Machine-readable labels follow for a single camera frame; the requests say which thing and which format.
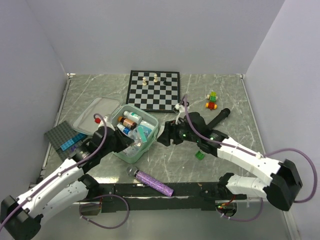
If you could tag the cream chess pawn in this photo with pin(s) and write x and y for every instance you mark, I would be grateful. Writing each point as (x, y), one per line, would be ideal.
(155, 78)
(144, 81)

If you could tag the green plastic clip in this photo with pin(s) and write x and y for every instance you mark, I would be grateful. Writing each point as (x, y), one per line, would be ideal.
(199, 155)

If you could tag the purple glitter microphone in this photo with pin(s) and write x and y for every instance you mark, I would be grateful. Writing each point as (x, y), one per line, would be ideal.
(149, 181)

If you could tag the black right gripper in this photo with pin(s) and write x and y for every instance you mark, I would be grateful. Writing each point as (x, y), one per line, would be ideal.
(170, 132)

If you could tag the grey lego baseplate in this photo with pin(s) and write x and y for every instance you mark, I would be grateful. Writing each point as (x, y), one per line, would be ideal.
(59, 135)

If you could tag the colourful toy block car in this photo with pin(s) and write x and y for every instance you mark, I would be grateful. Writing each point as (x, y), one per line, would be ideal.
(212, 101)

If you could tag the alcohol wipe sachets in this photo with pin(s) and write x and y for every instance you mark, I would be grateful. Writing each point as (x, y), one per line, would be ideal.
(133, 149)

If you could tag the blue white bandage roll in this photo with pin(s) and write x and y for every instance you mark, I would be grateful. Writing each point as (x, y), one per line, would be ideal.
(126, 131)

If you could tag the cream chess pawn right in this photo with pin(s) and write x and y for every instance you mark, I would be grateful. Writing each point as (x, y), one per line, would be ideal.
(155, 78)

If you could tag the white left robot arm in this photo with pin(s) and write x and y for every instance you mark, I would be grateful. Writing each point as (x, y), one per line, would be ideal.
(23, 216)

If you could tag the mint green medicine case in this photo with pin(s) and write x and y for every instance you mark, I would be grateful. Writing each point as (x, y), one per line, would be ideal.
(111, 109)

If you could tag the blue lego brick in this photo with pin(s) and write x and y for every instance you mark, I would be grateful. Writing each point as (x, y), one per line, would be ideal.
(72, 141)

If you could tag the blue white mask packet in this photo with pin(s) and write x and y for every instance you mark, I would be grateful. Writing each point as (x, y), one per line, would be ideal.
(147, 128)

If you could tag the black white chessboard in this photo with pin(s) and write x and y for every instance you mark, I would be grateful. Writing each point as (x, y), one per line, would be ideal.
(155, 97)

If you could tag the cream chess pawn left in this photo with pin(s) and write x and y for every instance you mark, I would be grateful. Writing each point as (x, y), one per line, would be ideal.
(144, 81)

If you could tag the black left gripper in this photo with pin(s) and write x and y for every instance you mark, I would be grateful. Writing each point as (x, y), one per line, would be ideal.
(124, 141)

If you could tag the clear plaster strip packet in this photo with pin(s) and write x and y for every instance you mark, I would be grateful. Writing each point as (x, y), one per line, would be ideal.
(161, 131)

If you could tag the black tube orange cap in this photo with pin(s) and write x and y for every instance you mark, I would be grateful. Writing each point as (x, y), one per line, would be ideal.
(220, 117)

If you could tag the brown orange syrup bottle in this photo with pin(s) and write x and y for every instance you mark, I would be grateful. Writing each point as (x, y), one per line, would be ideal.
(126, 122)

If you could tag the white medicine bottle green label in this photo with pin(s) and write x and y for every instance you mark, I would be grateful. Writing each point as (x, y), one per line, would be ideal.
(133, 116)

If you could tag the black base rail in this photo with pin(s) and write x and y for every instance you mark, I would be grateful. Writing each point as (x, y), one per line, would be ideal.
(113, 197)

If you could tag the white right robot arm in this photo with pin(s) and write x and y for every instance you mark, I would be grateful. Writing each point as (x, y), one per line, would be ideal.
(278, 182)

